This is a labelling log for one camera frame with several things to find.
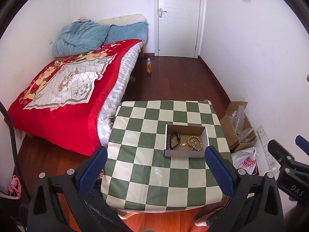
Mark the blue duvet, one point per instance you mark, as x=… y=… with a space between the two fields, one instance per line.
x=80 y=37

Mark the open brown cardboard box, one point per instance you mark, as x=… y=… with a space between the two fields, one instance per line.
x=237 y=128

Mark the white door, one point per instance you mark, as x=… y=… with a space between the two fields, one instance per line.
x=178 y=26

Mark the blue pillow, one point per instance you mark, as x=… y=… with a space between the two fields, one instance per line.
x=132 y=31

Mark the red patterned bedspread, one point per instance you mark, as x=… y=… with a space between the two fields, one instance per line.
x=63 y=101

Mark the quilted white mattress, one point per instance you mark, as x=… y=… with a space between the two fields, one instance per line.
x=107 y=113

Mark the black wristband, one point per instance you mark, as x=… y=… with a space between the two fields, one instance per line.
x=174 y=140

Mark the small round floor object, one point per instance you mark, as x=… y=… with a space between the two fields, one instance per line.
x=132 y=78

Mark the small cardboard jewelry box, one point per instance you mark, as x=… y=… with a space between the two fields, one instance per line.
x=195 y=137

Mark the green white checkered tablecloth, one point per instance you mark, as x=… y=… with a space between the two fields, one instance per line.
x=138 y=177

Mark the white red plastic bag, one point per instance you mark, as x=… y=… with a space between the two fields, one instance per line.
x=246 y=159

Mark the pink object on floor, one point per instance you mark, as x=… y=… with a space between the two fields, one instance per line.
x=14 y=188

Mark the orange drink bottle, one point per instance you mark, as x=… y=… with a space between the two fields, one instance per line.
x=149 y=65

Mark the white power strip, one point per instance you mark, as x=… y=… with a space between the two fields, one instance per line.
x=265 y=161

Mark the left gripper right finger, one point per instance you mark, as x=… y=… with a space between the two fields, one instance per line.
x=254 y=201

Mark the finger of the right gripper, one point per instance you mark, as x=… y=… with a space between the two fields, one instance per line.
x=302 y=143
x=278 y=152

